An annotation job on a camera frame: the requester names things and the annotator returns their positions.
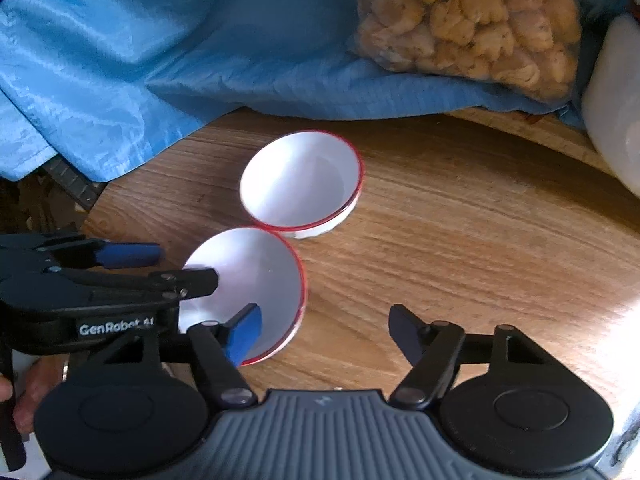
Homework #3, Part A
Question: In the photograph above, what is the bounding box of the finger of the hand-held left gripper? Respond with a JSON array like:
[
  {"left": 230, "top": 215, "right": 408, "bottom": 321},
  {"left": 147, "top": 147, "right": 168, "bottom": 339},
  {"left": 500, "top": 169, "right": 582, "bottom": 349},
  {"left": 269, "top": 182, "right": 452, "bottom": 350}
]
[
  {"left": 47, "top": 266, "right": 219, "bottom": 311},
  {"left": 37, "top": 239, "right": 165, "bottom": 269}
]

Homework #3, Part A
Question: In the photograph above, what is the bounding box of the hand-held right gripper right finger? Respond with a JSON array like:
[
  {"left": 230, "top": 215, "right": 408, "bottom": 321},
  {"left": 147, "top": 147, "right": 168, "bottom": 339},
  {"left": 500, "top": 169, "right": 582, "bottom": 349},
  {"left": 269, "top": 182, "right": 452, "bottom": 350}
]
[{"left": 387, "top": 304, "right": 548, "bottom": 409}]

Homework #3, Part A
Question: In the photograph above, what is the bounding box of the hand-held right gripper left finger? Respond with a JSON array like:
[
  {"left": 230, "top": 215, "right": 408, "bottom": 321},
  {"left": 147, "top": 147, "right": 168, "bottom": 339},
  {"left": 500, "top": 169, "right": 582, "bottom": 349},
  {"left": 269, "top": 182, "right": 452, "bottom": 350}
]
[{"left": 87, "top": 302, "right": 263, "bottom": 408}]

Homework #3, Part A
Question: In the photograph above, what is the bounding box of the white bowl red rim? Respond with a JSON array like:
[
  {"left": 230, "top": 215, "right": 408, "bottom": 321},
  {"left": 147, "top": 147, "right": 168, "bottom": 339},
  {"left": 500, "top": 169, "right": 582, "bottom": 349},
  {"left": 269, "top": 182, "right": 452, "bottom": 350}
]
[
  {"left": 239, "top": 130, "right": 365, "bottom": 240},
  {"left": 177, "top": 226, "right": 307, "bottom": 367}
]

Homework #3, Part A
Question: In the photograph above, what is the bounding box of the person's left hand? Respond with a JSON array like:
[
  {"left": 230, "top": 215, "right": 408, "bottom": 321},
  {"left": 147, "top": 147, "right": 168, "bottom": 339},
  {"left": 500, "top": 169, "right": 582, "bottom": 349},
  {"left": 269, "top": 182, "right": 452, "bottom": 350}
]
[{"left": 0, "top": 359, "right": 67, "bottom": 435}]

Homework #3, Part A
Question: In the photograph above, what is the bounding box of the black ribbed case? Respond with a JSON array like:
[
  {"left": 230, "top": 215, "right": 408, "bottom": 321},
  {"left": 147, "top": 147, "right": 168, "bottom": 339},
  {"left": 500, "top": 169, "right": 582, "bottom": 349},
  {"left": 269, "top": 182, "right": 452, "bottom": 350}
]
[{"left": 42, "top": 154, "right": 108, "bottom": 213}]

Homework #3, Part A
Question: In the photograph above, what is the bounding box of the blue tarp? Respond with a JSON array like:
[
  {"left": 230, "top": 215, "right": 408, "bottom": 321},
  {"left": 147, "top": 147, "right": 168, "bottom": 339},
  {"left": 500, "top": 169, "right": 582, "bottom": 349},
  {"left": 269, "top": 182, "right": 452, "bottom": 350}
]
[{"left": 0, "top": 0, "right": 588, "bottom": 183}]

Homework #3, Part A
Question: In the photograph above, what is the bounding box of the white plastic jug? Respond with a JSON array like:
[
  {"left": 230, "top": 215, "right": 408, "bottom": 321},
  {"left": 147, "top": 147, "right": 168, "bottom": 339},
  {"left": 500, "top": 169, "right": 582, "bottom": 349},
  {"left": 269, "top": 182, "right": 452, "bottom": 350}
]
[{"left": 581, "top": 12, "right": 640, "bottom": 207}]

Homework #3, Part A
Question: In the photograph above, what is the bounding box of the clear bag of snacks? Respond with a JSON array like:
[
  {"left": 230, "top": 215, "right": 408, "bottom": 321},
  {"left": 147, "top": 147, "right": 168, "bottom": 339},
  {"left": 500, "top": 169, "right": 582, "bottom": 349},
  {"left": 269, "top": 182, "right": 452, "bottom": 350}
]
[{"left": 347, "top": 0, "right": 586, "bottom": 103}]

